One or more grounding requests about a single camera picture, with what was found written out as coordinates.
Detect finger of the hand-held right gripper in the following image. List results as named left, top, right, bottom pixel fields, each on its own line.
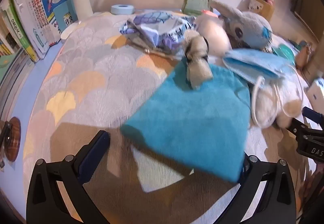
left=301, top=106, right=324, bottom=124
left=286, top=118, right=324, bottom=139

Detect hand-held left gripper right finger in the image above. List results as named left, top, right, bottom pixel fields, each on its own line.
left=226, top=154, right=297, bottom=224

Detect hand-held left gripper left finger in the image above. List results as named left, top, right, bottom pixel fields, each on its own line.
left=26, top=130, right=112, bottom=224

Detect white plush toy beige feet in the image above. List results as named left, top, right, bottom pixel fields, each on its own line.
left=250, top=78, right=304, bottom=129

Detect blue towel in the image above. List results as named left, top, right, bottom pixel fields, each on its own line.
left=120, top=58, right=251, bottom=184

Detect teal soft pack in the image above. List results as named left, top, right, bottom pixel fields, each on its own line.
left=272, top=45, right=295, bottom=61

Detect blue patterned soft packet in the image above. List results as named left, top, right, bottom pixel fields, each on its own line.
left=119, top=10, right=198, bottom=60

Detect white tissue pack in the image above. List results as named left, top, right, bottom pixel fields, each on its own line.
left=307, top=80, right=324, bottom=104

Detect fan patterned tablecloth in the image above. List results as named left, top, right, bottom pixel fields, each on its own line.
left=23, top=9, right=312, bottom=224

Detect blue face mask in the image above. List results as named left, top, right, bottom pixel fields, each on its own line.
left=223, top=48, right=304, bottom=127

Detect round wooden coaster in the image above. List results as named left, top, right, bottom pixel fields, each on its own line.
left=4, top=117, right=21, bottom=162

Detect grey plush bear toy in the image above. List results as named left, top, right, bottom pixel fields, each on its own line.
left=210, top=0, right=274, bottom=50

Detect small beige bow plush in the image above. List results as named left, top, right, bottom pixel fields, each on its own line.
left=183, top=34, right=213, bottom=89

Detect wooden pen holder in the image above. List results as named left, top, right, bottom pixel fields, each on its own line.
left=248, top=0, right=275, bottom=20

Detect white round plush toy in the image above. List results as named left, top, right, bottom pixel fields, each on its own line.
left=196, top=15, right=232, bottom=56

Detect blue tape roll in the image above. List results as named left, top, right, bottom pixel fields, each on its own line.
left=111, top=4, right=136, bottom=15

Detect row of books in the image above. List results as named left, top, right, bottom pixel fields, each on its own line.
left=0, top=0, right=76, bottom=62

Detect white desk lamp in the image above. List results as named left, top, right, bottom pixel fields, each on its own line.
left=61, top=0, right=94, bottom=39

